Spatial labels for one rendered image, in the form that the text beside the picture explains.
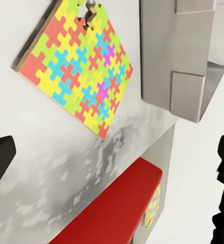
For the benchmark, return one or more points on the swivel chair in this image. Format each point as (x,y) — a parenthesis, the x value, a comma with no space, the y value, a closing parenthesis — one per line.
(114,216)

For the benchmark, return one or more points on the desk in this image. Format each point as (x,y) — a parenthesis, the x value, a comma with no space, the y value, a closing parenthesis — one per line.
(60,166)

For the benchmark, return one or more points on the toy box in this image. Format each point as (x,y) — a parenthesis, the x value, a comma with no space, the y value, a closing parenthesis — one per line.
(182,54)

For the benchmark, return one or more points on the jigsaw puzzle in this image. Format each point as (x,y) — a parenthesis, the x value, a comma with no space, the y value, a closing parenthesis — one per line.
(152,209)
(83,69)

